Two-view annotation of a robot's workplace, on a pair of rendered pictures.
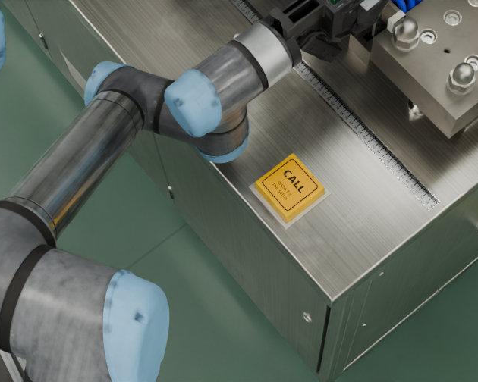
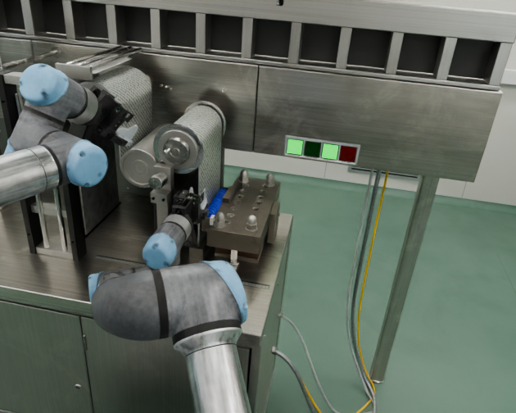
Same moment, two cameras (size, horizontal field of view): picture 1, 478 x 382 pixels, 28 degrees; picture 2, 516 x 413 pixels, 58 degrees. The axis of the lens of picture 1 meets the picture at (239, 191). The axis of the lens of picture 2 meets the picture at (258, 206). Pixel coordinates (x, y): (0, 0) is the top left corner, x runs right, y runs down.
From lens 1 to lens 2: 0.75 m
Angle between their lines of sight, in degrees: 50
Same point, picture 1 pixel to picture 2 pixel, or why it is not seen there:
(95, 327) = (211, 273)
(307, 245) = not seen: hidden behind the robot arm
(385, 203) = (250, 295)
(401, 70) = (226, 234)
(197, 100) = (164, 241)
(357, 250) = (254, 314)
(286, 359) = not seen: outside the picture
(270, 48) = (180, 219)
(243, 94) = (180, 238)
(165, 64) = not seen: hidden behind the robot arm
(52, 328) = (190, 283)
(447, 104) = (252, 234)
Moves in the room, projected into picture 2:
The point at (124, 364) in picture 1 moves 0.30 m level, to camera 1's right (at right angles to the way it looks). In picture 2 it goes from (237, 282) to (338, 223)
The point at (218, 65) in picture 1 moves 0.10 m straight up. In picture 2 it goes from (164, 229) to (162, 192)
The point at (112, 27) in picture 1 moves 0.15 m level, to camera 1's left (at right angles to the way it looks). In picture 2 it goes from (70, 292) to (12, 318)
